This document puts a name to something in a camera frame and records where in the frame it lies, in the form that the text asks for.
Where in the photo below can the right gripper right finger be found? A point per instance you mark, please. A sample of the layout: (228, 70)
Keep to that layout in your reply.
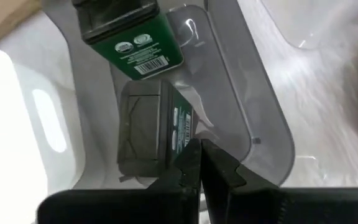
(222, 174)

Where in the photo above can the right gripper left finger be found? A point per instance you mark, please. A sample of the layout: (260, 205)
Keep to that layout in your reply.
(186, 168)

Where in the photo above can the green spice tin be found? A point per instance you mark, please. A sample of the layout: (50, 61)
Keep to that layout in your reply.
(135, 53)
(145, 130)

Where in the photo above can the grey plastic bin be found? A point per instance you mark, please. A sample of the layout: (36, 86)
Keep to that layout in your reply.
(228, 102)

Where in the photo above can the white plastic bin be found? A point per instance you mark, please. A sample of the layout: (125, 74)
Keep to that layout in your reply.
(8, 149)

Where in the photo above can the cluster of yellow-capped jars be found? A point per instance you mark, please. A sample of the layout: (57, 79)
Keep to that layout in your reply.
(322, 18)

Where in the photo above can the tan folded cloth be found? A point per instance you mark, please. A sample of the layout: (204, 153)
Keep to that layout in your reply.
(2, 18)

